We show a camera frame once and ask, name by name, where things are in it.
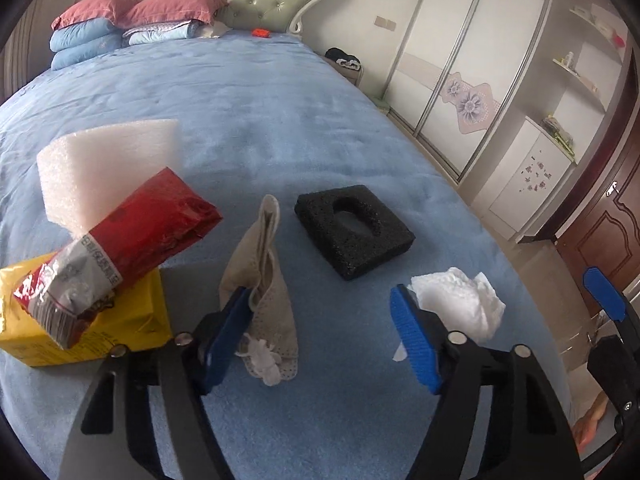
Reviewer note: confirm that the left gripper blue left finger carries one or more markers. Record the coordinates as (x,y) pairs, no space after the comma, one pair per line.
(112,435)

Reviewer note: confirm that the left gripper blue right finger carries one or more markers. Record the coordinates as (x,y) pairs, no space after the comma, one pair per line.
(528,436)

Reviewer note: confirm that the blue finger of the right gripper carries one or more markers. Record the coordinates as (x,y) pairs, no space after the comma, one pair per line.
(612,302)

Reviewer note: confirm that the red snack bag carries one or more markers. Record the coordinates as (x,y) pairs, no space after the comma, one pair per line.
(161,218)

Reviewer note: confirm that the black foam square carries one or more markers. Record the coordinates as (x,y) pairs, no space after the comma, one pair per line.
(353,229)

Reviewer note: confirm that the white foam block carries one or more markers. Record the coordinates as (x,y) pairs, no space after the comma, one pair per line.
(85,175)

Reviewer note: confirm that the person's right hand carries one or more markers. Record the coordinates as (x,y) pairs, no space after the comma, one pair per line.
(585,429)

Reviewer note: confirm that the brown wooden door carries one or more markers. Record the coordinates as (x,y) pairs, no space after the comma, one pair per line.
(606,233)

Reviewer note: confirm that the crumpled white tissue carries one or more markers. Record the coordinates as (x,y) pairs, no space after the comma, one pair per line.
(468,305)

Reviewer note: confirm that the beige perforated sock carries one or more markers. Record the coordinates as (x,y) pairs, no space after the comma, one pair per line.
(268,346)

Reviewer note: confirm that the white corner shelf cabinet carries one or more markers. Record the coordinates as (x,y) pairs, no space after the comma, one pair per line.
(571,89)

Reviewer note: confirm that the white sliding wardrobe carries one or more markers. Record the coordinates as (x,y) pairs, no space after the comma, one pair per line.
(457,69)

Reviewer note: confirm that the brown wooden nightstand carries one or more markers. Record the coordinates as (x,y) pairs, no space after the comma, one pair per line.
(353,76)

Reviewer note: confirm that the black clothes on nightstand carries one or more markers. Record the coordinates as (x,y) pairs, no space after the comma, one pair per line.
(343,59)

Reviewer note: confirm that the folded blue quilt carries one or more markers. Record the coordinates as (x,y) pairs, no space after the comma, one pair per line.
(83,41)

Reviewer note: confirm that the folded light blue blanket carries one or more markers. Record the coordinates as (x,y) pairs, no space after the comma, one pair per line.
(160,32)

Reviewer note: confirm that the small orange object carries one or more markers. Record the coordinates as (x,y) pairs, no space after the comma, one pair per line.
(261,33)

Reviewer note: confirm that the left pink pillow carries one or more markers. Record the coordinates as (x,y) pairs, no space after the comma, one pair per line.
(114,11)

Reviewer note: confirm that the pink pillow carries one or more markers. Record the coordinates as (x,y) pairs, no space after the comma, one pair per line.
(114,11)
(148,12)

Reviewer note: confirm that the right pink pillow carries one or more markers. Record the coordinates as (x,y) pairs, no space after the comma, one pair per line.
(148,12)

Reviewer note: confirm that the wall switch plate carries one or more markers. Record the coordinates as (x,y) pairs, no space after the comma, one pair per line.
(385,23)

